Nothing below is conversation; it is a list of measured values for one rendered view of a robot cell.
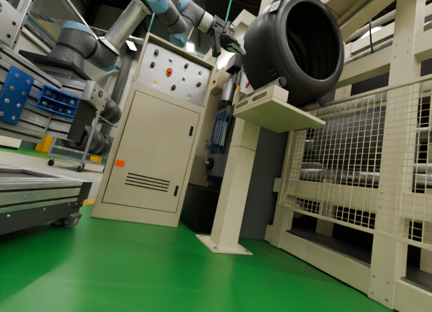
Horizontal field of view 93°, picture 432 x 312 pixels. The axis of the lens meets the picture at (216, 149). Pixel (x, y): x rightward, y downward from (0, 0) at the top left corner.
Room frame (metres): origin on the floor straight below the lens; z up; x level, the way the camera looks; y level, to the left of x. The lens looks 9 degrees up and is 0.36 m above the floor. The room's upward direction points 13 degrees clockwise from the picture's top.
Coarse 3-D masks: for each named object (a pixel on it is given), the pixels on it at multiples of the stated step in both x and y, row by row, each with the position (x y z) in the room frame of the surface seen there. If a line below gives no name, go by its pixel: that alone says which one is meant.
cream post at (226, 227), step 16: (272, 0) 1.27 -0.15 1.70; (240, 128) 1.29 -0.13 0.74; (256, 128) 1.30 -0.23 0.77; (240, 144) 1.27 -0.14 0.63; (256, 144) 1.31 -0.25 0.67; (240, 160) 1.27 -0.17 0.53; (224, 176) 1.36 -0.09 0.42; (240, 176) 1.28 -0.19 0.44; (224, 192) 1.32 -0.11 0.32; (240, 192) 1.29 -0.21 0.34; (224, 208) 1.28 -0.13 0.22; (240, 208) 1.30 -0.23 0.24; (224, 224) 1.27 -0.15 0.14; (240, 224) 1.31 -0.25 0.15; (224, 240) 1.28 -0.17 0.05
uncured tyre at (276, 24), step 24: (288, 0) 0.86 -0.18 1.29; (312, 0) 0.92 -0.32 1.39; (264, 24) 0.88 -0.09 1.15; (288, 24) 1.17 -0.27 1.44; (312, 24) 1.11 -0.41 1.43; (336, 24) 1.00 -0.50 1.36; (264, 48) 0.90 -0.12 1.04; (288, 48) 0.88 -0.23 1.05; (312, 48) 1.22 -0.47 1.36; (336, 48) 1.04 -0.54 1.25; (264, 72) 0.97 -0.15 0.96; (288, 72) 0.91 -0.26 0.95; (312, 72) 1.27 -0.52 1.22; (336, 72) 1.02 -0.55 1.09; (288, 96) 1.03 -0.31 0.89; (312, 96) 1.01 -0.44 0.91
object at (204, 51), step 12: (192, 0) 1.42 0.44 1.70; (204, 0) 1.46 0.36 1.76; (216, 0) 1.49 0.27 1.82; (228, 0) 1.53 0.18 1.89; (216, 12) 1.50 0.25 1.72; (228, 12) 1.54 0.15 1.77; (156, 24) 1.34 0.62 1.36; (168, 36) 1.38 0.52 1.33; (192, 36) 1.45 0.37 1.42; (204, 36) 1.49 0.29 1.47; (192, 48) 1.46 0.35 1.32; (204, 48) 1.50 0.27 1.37; (216, 60) 1.54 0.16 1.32
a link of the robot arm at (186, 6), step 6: (180, 0) 0.76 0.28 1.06; (186, 0) 0.76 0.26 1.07; (180, 6) 0.76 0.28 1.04; (186, 6) 0.76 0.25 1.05; (192, 6) 0.77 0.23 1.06; (198, 6) 0.78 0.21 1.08; (180, 12) 0.78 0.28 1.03; (186, 12) 0.77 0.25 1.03; (192, 12) 0.77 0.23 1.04; (198, 12) 0.78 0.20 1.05; (204, 12) 0.79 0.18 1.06; (192, 18) 0.78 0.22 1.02; (198, 18) 0.79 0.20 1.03; (198, 24) 0.82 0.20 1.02
